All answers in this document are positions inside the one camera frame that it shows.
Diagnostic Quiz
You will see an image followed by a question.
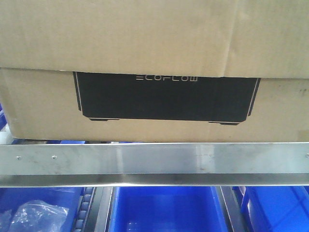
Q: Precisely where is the roller track strip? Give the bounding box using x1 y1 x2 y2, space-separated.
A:
71 187 95 232

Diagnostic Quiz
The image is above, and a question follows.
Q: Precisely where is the blue bin with plastic bag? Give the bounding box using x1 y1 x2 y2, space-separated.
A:
0 187 84 232

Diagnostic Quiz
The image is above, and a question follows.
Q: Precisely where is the brown EcoFlow cardboard box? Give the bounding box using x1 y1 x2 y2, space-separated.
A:
0 0 309 142

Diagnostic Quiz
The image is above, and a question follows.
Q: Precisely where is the blue middle plastic bin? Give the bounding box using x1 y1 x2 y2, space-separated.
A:
109 187 228 232

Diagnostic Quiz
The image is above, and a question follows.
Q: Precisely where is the blue right plastic bin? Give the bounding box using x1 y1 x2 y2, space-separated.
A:
232 186 309 232

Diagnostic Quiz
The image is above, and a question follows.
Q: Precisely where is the steel shelf divider rail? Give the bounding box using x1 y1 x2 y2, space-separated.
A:
216 186 247 232

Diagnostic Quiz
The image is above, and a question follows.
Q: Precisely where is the clear plastic bag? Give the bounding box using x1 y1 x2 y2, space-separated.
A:
0 200 69 232

